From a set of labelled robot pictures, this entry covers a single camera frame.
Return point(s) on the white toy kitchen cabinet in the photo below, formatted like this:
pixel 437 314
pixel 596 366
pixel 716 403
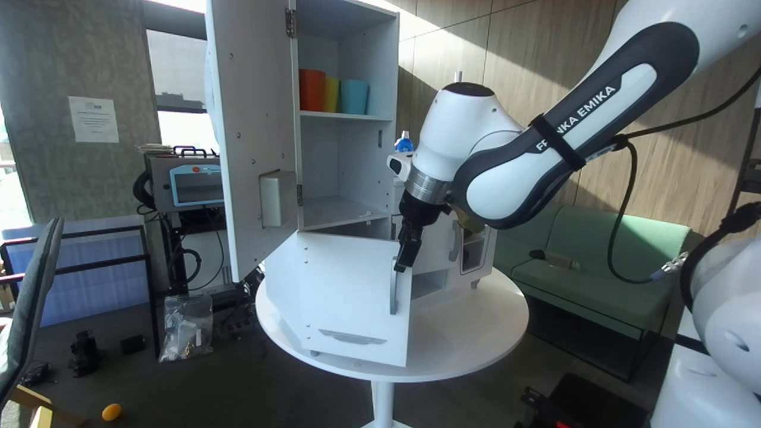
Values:
pixel 342 160

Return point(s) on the white oven door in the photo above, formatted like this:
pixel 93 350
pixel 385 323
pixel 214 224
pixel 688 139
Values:
pixel 477 251

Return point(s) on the clear plastic bag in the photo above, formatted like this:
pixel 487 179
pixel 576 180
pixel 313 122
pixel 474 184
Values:
pixel 190 323

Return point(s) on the blue soap bottle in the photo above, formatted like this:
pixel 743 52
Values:
pixel 405 142

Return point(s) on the yellow ball on floor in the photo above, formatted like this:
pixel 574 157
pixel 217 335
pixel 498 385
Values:
pixel 114 411

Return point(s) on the black equipment rack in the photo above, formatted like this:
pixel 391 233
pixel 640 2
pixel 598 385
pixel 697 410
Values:
pixel 190 254

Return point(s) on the paper notice on wall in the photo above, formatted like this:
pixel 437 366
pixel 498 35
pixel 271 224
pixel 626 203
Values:
pixel 93 120

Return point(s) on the white round table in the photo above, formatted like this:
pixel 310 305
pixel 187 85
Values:
pixel 454 333

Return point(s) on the grey machine with screen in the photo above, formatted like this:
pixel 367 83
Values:
pixel 184 179

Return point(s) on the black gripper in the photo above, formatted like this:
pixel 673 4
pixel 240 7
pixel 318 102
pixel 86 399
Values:
pixel 414 216

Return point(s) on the green bench sofa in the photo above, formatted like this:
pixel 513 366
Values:
pixel 596 266

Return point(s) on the teal toy cup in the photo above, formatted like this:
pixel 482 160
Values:
pixel 355 96

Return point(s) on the yellow toy cup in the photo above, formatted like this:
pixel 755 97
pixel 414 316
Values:
pixel 332 91

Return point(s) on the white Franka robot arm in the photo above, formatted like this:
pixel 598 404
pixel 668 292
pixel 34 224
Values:
pixel 472 154

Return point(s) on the orange toy cup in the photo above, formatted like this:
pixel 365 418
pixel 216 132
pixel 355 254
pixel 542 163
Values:
pixel 313 89

